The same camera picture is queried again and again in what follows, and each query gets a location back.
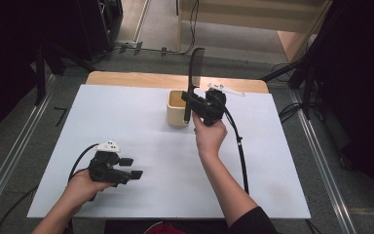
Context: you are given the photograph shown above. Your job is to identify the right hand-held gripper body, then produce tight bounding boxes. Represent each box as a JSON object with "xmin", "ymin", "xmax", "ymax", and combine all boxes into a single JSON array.
[{"xmin": 191, "ymin": 82, "xmax": 245, "ymax": 127}]

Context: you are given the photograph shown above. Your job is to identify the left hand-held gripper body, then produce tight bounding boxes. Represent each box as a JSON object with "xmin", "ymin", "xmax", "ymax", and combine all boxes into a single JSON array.
[{"xmin": 87, "ymin": 139, "xmax": 134, "ymax": 187}]

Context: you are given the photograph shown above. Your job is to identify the beige square cup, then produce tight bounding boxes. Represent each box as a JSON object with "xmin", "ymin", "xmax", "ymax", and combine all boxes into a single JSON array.
[{"xmin": 166, "ymin": 90, "xmax": 189, "ymax": 128}]

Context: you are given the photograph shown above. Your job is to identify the dark grey kitchen knife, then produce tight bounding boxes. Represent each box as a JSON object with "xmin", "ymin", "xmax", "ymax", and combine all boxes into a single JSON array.
[{"xmin": 183, "ymin": 47, "xmax": 206, "ymax": 125}]

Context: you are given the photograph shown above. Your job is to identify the person's right hand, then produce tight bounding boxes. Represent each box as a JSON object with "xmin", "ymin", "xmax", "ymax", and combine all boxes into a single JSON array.
[{"xmin": 192, "ymin": 111, "xmax": 229, "ymax": 159}]

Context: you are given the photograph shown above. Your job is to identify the person's left hand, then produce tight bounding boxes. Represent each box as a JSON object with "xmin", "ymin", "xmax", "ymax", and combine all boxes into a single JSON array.
[{"xmin": 65, "ymin": 169, "xmax": 115, "ymax": 211}]

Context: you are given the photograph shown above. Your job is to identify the white board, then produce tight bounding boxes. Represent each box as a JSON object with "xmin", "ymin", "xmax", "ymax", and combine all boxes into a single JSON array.
[{"xmin": 26, "ymin": 84, "xmax": 312, "ymax": 219}]

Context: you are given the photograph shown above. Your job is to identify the person's red garment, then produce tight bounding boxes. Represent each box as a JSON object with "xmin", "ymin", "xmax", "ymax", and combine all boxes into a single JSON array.
[{"xmin": 142, "ymin": 220, "xmax": 186, "ymax": 234}]

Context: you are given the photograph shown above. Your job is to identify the light wooden partition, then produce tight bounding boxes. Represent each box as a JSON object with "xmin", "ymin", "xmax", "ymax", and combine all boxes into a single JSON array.
[{"xmin": 176, "ymin": 0, "xmax": 334, "ymax": 63}]

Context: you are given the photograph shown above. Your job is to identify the black tripod stand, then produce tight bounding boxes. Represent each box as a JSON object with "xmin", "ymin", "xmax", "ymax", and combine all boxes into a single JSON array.
[
  {"xmin": 33, "ymin": 40, "xmax": 95, "ymax": 105},
  {"xmin": 260, "ymin": 48, "xmax": 320, "ymax": 121}
]

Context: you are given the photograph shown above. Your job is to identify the black cabinet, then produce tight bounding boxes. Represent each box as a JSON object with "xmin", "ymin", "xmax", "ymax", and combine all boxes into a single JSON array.
[{"xmin": 76, "ymin": 0, "xmax": 125, "ymax": 62}]

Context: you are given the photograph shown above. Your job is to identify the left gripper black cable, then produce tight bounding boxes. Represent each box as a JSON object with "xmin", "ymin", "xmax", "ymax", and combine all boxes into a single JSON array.
[{"xmin": 0, "ymin": 142, "xmax": 101, "ymax": 234}]

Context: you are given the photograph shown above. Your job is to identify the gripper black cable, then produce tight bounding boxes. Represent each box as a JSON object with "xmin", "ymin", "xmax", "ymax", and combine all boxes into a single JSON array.
[
  {"xmin": 221, "ymin": 99, "xmax": 250, "ymax": 196},
  {"xmin": 0, "ymin": 142, "xmax": 101, "ymax": 234}
]

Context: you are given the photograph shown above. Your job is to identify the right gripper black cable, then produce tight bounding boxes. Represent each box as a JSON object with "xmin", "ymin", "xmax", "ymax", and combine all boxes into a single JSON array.
[{"xmin": 221, "ymin": 99, "xmax": 250, "ymax": 196}]

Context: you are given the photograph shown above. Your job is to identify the black hanging cable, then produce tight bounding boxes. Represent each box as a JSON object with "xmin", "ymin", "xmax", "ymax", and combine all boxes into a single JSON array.
[{"xmin": 174, "ymin": 0, "xmax": 201, "ymax": 56}]

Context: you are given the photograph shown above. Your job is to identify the black floor cable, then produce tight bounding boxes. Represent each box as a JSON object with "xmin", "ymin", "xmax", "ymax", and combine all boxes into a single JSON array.
[{"xmin": 278, "ymin": 101, "xmax": 307, "ymax": 124}]

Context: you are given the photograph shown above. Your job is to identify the metal floor rail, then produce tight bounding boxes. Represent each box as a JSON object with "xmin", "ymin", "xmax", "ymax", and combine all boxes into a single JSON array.
[
  {"xmin": 131, "ymin": 0, "xmax": 152, "ymax": 44},
  {"xmin": 288, "ymin": 89, "xmax": 358, "ymax": 234},
  {"xmin": 0, "ymin": 73, "xmax": 58, "ymax": 227}
]

